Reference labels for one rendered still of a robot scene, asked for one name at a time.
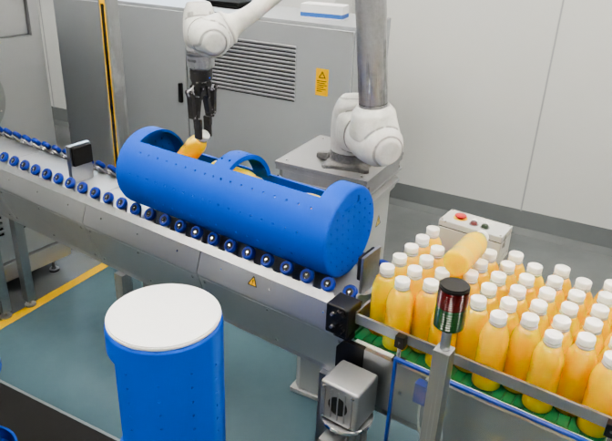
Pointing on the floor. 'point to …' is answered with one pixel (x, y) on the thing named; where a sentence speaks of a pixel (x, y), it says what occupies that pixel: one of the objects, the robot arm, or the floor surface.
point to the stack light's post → (436, 394)
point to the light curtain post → (114, 71)
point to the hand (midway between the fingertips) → (203, 128)
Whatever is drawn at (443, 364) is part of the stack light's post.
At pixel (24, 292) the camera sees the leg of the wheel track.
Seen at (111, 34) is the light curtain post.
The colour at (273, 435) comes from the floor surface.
